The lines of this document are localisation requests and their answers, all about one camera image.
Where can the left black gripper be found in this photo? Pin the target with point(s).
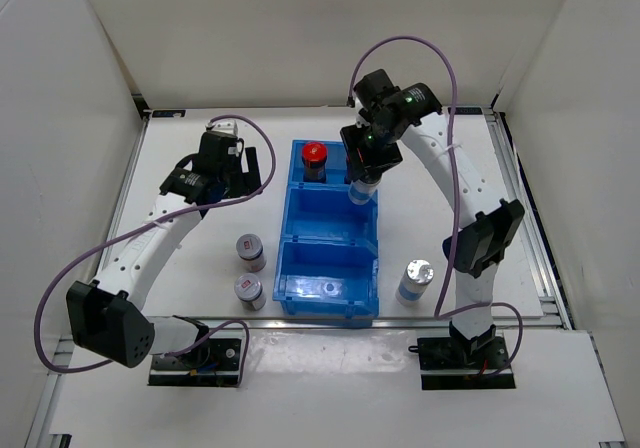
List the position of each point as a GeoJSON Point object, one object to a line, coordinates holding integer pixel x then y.
{"type": "Point", "coordinates": [252, 167]}

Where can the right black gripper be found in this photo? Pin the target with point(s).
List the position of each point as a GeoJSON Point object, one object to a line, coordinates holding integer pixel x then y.
{"type": "Point", "coordinates": [351, 136]}

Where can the red-lid sauce jar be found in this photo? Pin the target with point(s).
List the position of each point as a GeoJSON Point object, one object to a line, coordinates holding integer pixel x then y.
{"type": "Point", "coordinates": [314, 157]}

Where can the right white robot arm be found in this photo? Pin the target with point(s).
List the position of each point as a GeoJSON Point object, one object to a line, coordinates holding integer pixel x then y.
{"type": "Point", "coordinates": [484, 222]}

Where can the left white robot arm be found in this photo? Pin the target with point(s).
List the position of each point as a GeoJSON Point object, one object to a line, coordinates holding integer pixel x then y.
{"type": "Point", "coordinates": [106, 314]}

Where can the far blue storage bin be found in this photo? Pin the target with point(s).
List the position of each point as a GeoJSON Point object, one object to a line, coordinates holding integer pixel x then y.
{"type": "Point", "coordinates": [335, 167]}

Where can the blue storage bin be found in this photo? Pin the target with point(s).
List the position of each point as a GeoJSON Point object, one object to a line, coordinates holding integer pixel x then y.
{"type": "Point", "coordinates": [328, 213]}
{"type": "Point", "coordinates": [327, 279]}
{"type": "Point", "coordinates": [335, 167]}

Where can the middle blue storage bin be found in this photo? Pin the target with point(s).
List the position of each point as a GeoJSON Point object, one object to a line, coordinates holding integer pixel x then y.
{"type": "Point", "coordinates": [328, 213]}

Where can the left near silver-lid jar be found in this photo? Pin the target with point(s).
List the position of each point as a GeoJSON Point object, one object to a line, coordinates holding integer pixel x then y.
{"type": "Point", "coordinates": [249, 290]}

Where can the near blue storage bin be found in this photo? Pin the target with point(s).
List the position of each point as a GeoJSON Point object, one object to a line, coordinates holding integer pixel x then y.
{"type": "Point", "coordinates": [327, 279]}

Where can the right blue corner label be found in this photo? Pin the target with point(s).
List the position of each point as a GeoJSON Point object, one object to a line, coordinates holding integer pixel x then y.
{"type": "Point", "coordinates": [468, 111]}

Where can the blue corner label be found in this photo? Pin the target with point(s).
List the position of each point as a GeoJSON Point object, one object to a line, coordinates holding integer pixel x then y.
{"type": "Point", "coordinates": [468, 111]}
{"type": "Point", "coordinates": [168, 113]}

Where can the left blue corner label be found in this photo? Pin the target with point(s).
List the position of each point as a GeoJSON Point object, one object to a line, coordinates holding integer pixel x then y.
{"type": "Point", "coordinates": [168, 113]}

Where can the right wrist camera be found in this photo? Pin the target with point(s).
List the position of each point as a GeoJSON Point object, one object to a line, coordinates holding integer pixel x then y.
{"type": "Point", "coordinates": [373, 88]}

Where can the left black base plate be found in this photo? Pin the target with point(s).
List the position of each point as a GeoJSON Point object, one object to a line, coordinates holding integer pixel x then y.
{"type": "Point", "coordinates": [214, 364]}

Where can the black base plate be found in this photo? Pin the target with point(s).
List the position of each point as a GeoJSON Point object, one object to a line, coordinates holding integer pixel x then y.
{"type": "Point", "coordinates": [214, 364]}
{"type": "Point", "coordinates": [444, 367]}

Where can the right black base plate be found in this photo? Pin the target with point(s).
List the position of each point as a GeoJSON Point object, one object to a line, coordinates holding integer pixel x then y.
{"type": "Point", "coordinates": [444, 367]}

